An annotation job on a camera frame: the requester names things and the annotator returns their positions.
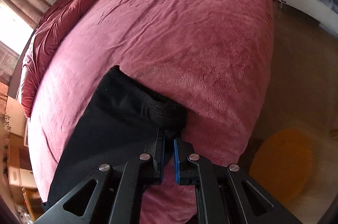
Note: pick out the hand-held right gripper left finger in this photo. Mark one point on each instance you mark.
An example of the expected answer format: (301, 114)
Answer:
(158, 160)

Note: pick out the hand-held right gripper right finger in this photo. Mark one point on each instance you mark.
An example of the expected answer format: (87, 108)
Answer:
(176, 160)

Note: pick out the black pants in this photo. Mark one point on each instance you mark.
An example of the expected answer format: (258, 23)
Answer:
(111, 121)

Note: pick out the yellow round mat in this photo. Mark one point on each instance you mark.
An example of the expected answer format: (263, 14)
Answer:
(282, 160)

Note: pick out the bed with pink sheet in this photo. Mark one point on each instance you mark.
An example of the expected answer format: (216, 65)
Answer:
(171, 28)

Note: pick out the wooden shelf unit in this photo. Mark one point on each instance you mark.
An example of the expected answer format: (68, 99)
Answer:
(21, 173)

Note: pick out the cardboard box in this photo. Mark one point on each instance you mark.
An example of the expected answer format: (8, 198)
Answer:
(15, 118)

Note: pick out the red duvet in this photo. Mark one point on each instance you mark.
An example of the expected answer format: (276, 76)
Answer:
(52, 28)

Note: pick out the window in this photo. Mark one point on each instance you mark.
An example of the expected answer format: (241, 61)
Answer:
(10, 23)

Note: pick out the white cabinet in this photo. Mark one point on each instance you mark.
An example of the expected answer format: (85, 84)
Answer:
(309, 2)

